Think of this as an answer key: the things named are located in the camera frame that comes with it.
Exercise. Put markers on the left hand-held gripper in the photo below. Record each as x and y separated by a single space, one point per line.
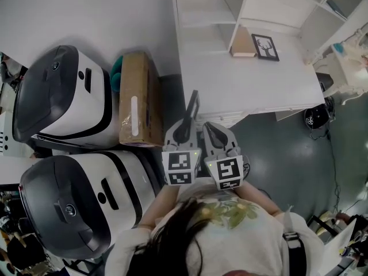
179 161

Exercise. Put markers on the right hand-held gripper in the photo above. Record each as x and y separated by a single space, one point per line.
227 170

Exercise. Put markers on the person's left forearm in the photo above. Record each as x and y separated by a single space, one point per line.
161 203

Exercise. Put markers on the person's right forearm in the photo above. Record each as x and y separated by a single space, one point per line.
258 197

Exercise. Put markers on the white shelf desk unit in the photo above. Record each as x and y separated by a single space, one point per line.
287 85

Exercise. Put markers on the brown cardboard box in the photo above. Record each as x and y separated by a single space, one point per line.
138 96

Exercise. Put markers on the white black service robot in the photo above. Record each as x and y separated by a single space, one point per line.
95 108
126 183

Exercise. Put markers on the teal round object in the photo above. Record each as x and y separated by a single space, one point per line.
116 76

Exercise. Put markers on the black floor device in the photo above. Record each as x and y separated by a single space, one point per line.
316 119

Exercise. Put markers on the person's white shirt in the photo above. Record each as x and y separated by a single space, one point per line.
244 240

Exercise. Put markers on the beige flat box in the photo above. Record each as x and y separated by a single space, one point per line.
244 43

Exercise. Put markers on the clear plastic cup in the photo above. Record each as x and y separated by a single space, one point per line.
316 56

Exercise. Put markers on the teal small container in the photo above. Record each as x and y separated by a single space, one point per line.
340 49

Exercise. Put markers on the dark thin book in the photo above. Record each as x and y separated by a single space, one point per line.
335 7

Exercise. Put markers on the framed deer picture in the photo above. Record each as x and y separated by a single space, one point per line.
266 47

